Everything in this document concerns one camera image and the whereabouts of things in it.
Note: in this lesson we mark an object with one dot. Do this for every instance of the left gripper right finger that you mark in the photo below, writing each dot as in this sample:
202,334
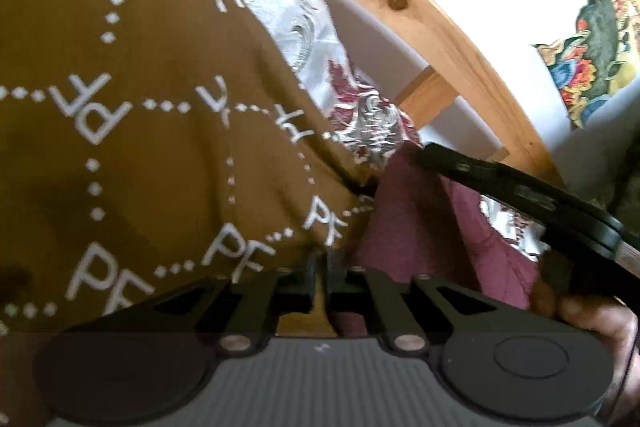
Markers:
404,317

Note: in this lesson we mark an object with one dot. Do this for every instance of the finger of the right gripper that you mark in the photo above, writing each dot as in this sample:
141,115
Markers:
562,215

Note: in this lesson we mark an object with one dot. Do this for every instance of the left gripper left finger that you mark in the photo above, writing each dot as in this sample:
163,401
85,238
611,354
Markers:
239,318

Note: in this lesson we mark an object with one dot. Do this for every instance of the maroon long-sleeve shirt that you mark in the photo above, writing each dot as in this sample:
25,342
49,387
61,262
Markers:
423,223

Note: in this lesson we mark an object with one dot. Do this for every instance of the person right hand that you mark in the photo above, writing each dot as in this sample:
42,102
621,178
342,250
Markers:
618,329

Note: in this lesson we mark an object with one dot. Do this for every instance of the brown PF patterned blanket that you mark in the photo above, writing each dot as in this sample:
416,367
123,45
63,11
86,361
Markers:
145,144

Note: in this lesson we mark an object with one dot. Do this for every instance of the white floral bed sheet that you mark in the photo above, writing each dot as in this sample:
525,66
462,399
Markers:
368,125

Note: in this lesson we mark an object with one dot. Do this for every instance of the colourful flower wall poster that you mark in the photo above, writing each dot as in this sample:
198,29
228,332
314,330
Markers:
598,60

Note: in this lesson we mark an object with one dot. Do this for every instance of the wooden bed frame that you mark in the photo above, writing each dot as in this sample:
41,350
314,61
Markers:
457,68

